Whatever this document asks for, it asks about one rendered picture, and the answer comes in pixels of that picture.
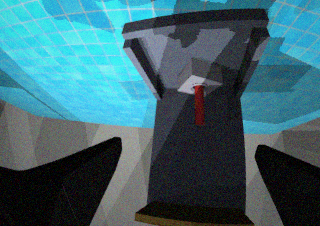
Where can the dark red peg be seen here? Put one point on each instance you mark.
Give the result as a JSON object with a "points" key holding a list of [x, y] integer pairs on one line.
{"points": [[199, 105]]}

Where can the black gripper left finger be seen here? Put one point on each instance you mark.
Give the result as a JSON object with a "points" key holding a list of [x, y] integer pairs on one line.
{"points": [[65, 192]]}

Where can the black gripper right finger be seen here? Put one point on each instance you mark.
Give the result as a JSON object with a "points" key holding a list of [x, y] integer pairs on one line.
{"points": [[294, 186]]}

